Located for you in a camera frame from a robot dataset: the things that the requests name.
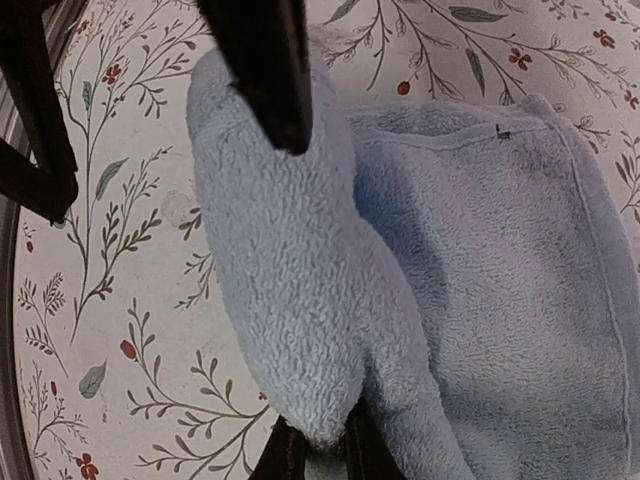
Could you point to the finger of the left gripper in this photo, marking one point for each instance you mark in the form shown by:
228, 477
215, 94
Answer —
47, 187
265, 46

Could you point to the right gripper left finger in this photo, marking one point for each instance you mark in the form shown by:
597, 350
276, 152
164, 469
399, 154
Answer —
284, 455

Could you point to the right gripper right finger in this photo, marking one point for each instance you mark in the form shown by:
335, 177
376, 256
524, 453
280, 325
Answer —
366, 454

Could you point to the light blue cloth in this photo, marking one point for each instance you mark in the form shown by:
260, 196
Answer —
460, 271

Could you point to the floral table cloth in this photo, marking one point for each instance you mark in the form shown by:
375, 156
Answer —
127, 365

